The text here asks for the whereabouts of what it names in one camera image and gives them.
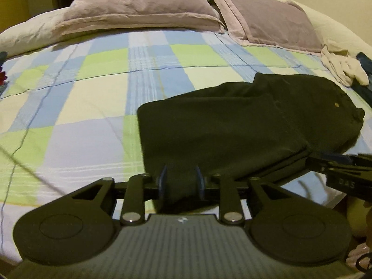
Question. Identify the navy garment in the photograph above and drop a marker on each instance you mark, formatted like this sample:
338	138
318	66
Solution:
366	64

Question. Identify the plaid bed sheet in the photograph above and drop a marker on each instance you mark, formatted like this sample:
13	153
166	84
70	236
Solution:
87	93

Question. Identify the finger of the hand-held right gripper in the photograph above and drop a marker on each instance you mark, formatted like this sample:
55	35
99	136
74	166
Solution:
334	158

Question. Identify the white garment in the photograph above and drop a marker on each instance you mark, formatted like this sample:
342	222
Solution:
345	66

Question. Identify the purple pillow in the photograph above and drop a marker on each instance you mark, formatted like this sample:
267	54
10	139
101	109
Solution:
267	20
139	3

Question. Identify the black pants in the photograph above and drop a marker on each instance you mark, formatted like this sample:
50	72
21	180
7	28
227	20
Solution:
232	122

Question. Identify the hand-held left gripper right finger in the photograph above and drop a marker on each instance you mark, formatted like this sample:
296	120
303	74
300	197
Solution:
199	183

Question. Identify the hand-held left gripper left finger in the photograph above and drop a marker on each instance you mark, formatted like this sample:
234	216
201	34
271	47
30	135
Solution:
163	183

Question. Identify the red folded garment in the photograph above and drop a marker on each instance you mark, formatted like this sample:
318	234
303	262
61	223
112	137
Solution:
2	77

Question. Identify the white padded bed cushion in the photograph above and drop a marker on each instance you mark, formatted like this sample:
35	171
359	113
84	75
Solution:
334	29

